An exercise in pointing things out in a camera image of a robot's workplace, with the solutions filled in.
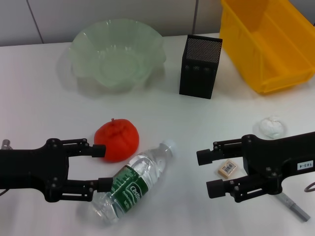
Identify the orange fruit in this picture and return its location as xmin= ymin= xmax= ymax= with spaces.
xmin=94 ymin=117 xmax=140 ymax=163

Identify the black mesh pen holder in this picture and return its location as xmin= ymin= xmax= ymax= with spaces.
xmin=179 ymin=34 xmax=223 ymax=100

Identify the yellow plastic bin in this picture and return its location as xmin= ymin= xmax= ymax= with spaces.
xmin=219 ymin=0 xmax=315 ymax=95

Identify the pale green glass fruit plate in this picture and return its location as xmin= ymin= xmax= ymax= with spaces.
xmin=68 ymin=19 xmax=167 ymax=93

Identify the grey pen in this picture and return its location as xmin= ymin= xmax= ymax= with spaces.
xmin=277 ymin=193 xmax=312 ymax=222

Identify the white paper ball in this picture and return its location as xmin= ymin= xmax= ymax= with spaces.
xmin=259 ymin=115 xmax=284 ymax=139

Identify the beige eraser with barcode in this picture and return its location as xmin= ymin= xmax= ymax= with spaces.
xmin=218 ymin=159 xmax=239 ymax=178

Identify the clear water bottle green label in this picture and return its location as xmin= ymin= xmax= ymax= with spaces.
xmin=90 ymin=139 xmax=178 ymax=226

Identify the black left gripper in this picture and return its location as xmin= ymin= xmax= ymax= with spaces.
xmin=0 ymin=138 xmax=114 ymax=203

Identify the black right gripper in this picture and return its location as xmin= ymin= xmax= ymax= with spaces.
xmin=196 ymin=131 xmax=315 ymax=203

